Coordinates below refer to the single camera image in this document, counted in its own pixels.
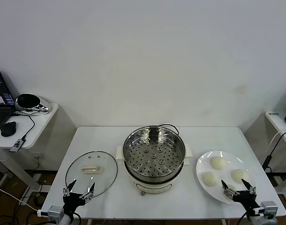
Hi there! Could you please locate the white hanging cable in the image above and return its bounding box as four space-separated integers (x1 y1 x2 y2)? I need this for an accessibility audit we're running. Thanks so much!
269 128 286 150

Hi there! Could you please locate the black usb hub cable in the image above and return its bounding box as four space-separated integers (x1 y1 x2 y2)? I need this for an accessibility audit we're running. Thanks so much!
13 112 35 141

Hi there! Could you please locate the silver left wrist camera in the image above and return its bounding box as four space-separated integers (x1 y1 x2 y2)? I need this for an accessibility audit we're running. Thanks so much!
37 205 65 221

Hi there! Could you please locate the black open laptop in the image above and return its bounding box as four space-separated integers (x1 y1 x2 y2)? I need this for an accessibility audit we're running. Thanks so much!
0 68 16 136

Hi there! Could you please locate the cream electric cooker base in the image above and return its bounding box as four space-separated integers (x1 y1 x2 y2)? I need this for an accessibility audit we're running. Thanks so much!
116 152 193 195

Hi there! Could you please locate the round glass pot lid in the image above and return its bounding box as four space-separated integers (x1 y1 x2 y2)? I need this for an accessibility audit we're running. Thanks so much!
65 150 118 198

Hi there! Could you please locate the white floor cable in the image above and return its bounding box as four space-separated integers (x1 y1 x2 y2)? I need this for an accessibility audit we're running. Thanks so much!
0 184 40 214

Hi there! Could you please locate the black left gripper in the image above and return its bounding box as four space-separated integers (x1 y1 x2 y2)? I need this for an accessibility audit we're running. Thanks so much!
62 179 96 215

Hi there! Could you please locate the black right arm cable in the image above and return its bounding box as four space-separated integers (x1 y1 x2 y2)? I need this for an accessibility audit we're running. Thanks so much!
238 210 250 225

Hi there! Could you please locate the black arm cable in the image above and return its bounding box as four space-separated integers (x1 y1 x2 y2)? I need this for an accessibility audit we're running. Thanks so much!
238 210 250 225
72 212 82 225

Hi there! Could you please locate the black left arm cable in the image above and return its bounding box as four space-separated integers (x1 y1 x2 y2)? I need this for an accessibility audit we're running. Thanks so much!
72 212 82 225

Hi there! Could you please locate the black power adapter cable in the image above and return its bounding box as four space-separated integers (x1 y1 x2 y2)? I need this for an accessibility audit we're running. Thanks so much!
262 130 286 173

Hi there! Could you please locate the dark round floor object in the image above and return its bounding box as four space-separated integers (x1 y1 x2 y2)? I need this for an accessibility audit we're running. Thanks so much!
32 195 45 206

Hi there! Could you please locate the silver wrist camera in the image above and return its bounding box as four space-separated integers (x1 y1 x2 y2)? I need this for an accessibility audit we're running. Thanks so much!
37 205 65 221
259 201 279 218

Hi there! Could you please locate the small grey usb hub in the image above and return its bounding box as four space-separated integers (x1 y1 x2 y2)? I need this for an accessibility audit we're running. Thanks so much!
8 138 26 153

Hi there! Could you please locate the stainless steel steamer basket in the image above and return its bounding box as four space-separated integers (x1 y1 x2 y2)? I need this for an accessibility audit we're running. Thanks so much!
115 126 193 183

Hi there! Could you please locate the white side table with laptop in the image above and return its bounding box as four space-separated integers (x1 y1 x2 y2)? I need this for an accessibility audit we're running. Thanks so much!
0 102 77 195

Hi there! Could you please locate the black cooker power cable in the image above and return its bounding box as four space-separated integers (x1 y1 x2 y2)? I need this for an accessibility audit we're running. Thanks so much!
158 123 180 136

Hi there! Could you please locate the black computer mouse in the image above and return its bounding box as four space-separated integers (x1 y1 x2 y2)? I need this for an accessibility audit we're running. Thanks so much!
0 120 17 137

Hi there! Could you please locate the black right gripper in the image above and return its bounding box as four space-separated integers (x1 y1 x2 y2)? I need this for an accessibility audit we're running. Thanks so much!
221 179 261 215

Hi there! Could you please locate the white round plate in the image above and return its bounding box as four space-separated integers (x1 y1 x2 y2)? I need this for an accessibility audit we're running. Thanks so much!
196 150 256 205

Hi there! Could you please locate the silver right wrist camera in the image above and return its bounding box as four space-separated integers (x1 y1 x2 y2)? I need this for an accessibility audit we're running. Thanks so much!
259 201 279 218

